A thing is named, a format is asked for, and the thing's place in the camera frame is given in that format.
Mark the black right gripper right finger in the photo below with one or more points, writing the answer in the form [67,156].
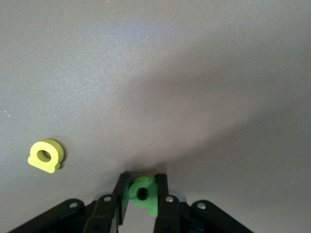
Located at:
[170,213]

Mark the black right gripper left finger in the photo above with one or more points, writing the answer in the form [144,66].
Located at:
[104,211]

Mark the green foam letter p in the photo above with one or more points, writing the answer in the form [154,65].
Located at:
[149,201]

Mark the yellow foam letter a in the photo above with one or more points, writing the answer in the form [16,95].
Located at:
[54,150]

